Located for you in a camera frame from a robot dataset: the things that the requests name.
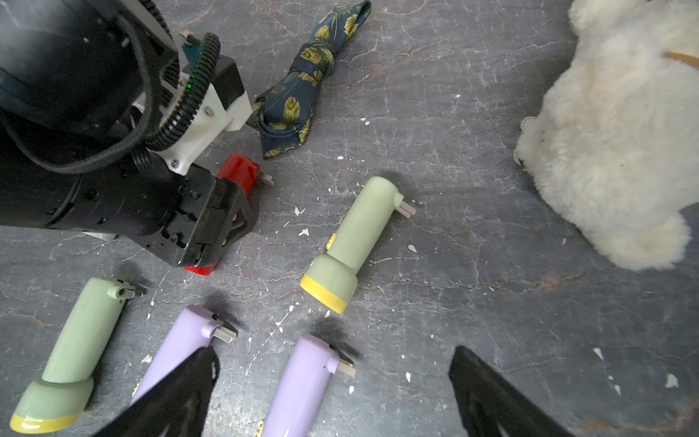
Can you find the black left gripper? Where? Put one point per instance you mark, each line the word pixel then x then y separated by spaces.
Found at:
pixel 143 206

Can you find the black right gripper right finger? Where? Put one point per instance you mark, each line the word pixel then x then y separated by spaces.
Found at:
pixel 490 406

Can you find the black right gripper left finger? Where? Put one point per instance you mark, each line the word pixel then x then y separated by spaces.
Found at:
pixel 177 406

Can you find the red flashlight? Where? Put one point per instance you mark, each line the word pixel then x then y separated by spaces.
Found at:
pixel 217 210

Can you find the green flashlight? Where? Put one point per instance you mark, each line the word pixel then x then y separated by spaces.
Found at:
pixel 58 398
pixel 332 277

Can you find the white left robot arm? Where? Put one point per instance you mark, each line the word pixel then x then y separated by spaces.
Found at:
pixel 103 119

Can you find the purple flashlight middle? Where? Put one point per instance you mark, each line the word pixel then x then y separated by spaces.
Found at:
pixel 194 328

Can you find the purple flashlight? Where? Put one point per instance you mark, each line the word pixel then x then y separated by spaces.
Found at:
pixel 194 328
pixel 302 386

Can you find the purple flashlight right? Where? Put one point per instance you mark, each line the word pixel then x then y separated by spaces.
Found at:
pixel 302 386

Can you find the dark floral bow tie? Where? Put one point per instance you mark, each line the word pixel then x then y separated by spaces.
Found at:
pixel 282 114

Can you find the white plush toy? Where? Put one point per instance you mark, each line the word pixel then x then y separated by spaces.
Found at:
pixel 614 148

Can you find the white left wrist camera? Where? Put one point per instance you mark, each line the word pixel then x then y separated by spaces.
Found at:
pixel 206 99

